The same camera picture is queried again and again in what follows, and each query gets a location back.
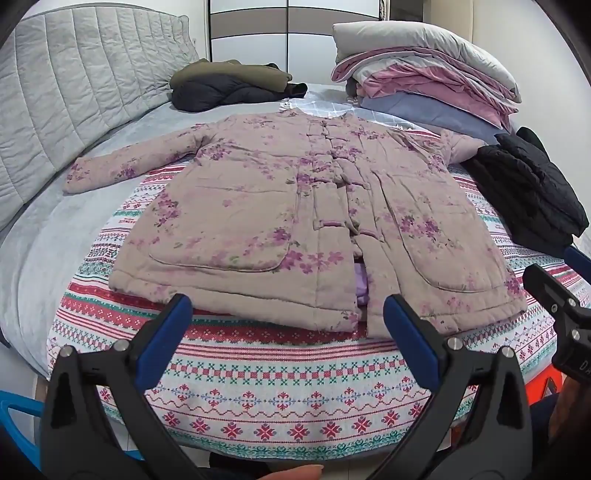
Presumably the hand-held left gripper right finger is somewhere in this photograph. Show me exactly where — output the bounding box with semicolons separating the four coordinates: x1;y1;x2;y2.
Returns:
367;294;536;480

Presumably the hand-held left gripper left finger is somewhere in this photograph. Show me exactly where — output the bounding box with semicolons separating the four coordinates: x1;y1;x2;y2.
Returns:
41;293;208;480

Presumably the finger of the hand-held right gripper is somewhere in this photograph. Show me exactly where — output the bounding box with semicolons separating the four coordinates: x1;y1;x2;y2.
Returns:
563;244;591;280
523;264;591;344

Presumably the floral padded jacket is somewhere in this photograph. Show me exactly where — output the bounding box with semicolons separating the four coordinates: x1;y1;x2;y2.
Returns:
62;110;529;340

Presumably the person's right forearm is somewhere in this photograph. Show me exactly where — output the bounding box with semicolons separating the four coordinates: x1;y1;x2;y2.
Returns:
549;369;591;462

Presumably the person's left hand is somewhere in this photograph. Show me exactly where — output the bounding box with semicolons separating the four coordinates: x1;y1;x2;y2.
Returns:
265;464;325;480

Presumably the orange object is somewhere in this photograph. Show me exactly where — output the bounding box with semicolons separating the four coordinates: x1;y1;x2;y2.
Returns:
531;364;561;403

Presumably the black padded jacket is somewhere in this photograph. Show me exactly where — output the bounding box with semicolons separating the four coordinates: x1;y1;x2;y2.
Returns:
459;127;589;254

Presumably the patterned knit blanket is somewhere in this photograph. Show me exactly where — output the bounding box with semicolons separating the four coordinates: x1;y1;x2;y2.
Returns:
46;152;591;462

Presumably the blue plastic object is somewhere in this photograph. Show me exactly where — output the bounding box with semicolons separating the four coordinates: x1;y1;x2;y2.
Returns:
0;390;144;467

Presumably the lilac blue folded blanket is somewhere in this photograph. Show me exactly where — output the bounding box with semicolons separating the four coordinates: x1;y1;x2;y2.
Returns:
358;92;511;144

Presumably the pink purple bedding pile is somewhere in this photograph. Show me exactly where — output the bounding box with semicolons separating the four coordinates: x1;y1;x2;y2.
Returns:
331;58;520;132

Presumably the dark navy jacket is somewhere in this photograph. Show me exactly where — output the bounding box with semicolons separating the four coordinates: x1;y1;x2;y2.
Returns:
172;76;308;113

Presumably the grey quilted headboard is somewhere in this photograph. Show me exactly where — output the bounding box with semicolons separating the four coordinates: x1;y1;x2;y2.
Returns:
0;9;201;232

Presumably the stack of folded quilts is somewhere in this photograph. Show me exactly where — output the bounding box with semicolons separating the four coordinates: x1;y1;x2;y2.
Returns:
332;21;522;104

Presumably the olive green jacket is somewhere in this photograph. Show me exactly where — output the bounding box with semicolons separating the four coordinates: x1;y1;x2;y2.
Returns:
169;59;293;100

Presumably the white wardrobe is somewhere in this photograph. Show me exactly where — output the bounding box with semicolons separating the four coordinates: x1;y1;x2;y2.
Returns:
208;0;386;86

